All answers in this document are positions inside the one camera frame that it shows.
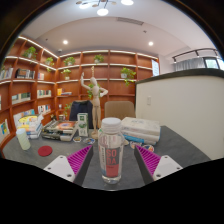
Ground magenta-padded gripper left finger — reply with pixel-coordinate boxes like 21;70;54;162
43;144;95;186

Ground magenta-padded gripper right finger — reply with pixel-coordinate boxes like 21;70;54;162
133;144;184;186

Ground clear bottle with red label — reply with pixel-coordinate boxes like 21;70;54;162
97;117;125;185

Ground flat round red coaster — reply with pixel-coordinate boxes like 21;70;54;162
37;145;54;158

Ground orange blue sticker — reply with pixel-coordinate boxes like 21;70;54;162
141;143;155;153

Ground dark book stack, orange cover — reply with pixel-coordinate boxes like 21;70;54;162
41;119;80;142

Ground pale round sticker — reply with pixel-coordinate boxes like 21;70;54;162
129;141;143;150

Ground blue round sticker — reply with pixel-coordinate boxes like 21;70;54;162
82;137;96;146

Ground pale green striped cup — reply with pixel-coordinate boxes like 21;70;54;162
15;128;32;151

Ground tall green white carton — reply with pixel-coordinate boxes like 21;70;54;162
77;112;89;137

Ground colourful book stack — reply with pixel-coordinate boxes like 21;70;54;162
17;113;44;140

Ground dark blue chair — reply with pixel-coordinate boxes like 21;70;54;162
68;100;95;129

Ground tan chair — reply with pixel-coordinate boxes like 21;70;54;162
104;100;136;122

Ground wooden artist mannequin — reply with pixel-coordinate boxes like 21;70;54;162
79;65;109;140

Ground wooden bookshelf unit with plants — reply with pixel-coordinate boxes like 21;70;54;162
0;35;160;148

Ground grey curtain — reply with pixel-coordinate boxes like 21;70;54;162
173;57;206;72

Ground window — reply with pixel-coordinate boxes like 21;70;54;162
203;57;224;71

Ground ceiling air vent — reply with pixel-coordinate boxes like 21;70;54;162
116;16;145;26

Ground white ceiling lights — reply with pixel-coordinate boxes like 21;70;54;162
62;0;155;47

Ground black ceiling track rail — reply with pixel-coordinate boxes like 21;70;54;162
171;48;219;63

